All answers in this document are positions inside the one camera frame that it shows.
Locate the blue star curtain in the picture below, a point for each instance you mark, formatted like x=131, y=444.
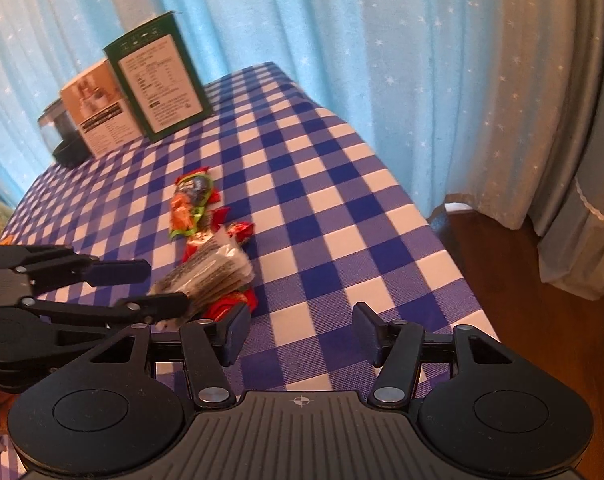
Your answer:
x=332, y=20

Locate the blue white checkered tablecloth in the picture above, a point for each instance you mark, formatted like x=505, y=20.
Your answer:
x=332, y=185

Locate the red candy packet gold label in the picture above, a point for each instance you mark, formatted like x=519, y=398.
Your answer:
x=232, y=306

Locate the grey cloth with lace trim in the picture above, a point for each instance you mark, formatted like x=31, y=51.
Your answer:
x=601, y=250

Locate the glass jar with black base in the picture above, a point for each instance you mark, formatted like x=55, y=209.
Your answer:
x=69, y=152

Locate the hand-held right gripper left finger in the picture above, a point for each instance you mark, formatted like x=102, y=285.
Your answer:
x=234, y=332

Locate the green carton box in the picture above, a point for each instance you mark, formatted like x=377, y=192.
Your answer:
x=157, y=85

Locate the orange and white box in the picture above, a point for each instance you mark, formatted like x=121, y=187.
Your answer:
x=97, y=115

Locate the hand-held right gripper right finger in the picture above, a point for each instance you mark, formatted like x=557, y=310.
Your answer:
x=364, y=330

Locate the clear packet of dark snacks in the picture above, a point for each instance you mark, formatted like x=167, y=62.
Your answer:
x=212, y=270

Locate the green orange snack packet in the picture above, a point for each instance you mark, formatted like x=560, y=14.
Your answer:
x=184, y=215

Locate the red white snack packet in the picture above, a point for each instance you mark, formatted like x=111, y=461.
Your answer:
x=199, y=245

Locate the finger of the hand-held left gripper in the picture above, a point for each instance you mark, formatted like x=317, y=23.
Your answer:
x=157, y=306
x=122, y=272

